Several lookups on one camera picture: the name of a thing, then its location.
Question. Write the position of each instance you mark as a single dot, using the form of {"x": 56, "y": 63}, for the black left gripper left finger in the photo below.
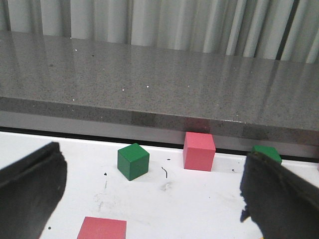
{"x": 30, "y": 190}

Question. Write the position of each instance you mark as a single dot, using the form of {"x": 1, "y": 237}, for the grey stone counter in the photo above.
{"x": 77, "y": 86}

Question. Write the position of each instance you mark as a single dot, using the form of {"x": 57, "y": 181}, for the pink wooden cube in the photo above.
{"x": 198, "y": 151}

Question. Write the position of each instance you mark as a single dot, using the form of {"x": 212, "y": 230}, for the pink cube near camera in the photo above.
{"x": 101, "y": 228}

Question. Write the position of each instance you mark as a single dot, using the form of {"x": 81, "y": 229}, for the green cube at left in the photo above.
{"x": 133, "y": 161}

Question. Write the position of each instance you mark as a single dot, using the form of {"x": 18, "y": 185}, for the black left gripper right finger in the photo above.
{"x": 282, "y": 204}

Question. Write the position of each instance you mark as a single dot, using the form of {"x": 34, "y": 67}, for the green wooden cube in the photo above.
{"x": 268, "y": 151}

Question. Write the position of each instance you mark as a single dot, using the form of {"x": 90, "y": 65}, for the grey pleated curtain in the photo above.
{"x": 271, "y": 29}

